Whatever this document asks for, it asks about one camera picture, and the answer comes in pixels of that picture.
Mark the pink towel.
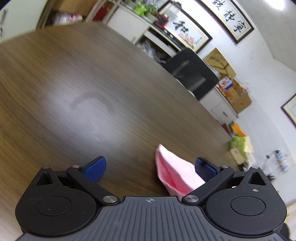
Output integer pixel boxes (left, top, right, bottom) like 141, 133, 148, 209
155, 145, 205, 199

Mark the green tissue box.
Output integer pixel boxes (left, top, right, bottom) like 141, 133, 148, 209
229, 136, 254, 165

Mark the white low sideboard cabinet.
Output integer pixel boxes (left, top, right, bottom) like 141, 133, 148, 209
107, 5, 238, 124

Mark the large brown cardboard box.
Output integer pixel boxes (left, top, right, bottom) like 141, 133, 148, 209
204, 48, 236, 79

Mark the black office chair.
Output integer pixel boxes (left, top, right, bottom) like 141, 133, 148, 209
163, 48, 219, 100

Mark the framed calligraphy lotus picture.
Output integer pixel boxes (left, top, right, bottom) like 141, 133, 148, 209
159, 1, 212, 53

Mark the long framed calligraphy scroll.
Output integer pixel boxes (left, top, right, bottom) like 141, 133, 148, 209
197, 0, 254, 44

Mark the red base blender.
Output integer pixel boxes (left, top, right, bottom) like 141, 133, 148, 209
154, 14, 169, 29

